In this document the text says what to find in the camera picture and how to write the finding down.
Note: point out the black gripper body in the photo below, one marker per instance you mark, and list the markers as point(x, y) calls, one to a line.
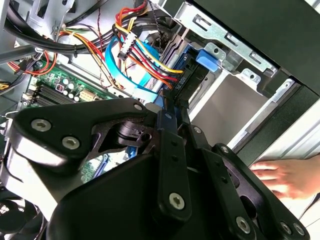
point(112, 200)

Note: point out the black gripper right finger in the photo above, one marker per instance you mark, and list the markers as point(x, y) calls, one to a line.
point(240, 180)

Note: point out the hard disk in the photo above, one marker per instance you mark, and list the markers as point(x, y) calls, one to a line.
point(207, 60)

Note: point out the bare person hand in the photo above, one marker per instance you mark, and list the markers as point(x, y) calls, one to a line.
point(300, 177)

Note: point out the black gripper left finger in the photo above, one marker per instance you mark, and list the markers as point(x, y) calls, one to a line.
point(62, 115)

